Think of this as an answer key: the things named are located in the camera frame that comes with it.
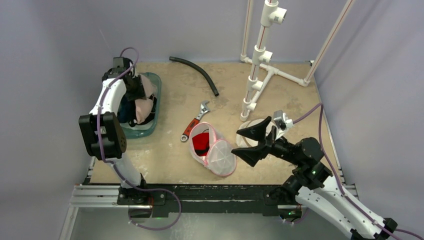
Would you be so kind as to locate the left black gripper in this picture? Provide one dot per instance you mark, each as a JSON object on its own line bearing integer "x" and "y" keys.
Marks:
{"x": 140, "y": 93}

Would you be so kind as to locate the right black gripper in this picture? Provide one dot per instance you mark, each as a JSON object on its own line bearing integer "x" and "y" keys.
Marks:
{"x": 268, "y": 142}

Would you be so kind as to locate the light pink bra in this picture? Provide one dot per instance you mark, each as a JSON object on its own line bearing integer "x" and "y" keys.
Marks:
{"x": 144, "y": 107}

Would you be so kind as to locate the black bra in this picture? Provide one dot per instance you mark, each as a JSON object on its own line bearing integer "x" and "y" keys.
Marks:
{"x": 132, "y": 121}

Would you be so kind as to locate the teal plastic bin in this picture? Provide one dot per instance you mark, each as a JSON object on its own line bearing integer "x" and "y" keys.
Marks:
{"x": 142, "y": 131}

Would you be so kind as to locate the red garment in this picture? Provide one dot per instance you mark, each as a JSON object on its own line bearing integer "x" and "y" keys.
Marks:
{"x": 201, "y": 144}

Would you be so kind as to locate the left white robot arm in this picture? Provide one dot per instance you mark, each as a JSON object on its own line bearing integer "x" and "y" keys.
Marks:
{"x": 101, "y": 131}

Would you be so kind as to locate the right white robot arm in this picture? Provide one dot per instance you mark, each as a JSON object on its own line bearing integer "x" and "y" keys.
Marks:
{"x": 312, "y": 184}

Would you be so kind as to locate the white PVC pipe rack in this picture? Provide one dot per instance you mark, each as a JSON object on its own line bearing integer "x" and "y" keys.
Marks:
{"x": 261, "y": 71}

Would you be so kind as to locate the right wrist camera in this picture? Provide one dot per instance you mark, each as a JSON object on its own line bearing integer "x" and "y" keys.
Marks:
{"x": 282, "y": 123}

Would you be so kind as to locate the red handled adjustable wrench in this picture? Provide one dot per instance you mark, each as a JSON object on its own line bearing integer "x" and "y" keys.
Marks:
{"x": 203, "y": 110}

